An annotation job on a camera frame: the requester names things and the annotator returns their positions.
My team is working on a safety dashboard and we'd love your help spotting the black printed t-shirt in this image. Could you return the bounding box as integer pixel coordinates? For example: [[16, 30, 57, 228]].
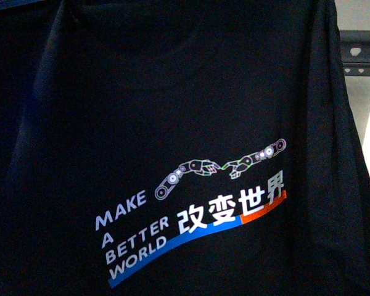
[[0, 1, 370, 295]]

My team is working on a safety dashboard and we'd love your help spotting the grey metal drying rack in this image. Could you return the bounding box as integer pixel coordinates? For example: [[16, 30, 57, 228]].
[[340, 30, 370, 77]]

